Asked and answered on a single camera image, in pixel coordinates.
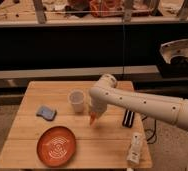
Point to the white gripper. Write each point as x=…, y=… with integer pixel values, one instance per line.
x=97, y=108

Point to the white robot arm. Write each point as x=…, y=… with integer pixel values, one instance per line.
x=172, y=110

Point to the silver robot base dome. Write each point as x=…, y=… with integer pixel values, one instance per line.
x=173, y=49

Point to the wooden table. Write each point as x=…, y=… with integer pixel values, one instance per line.
x=102, y=145

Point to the blue sponge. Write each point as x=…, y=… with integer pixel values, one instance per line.
x=46, y=113

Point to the orange ribbed plate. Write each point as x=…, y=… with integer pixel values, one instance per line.
x=56, y=146

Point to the orange object on shelf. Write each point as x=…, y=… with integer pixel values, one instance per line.
x=105, y=8

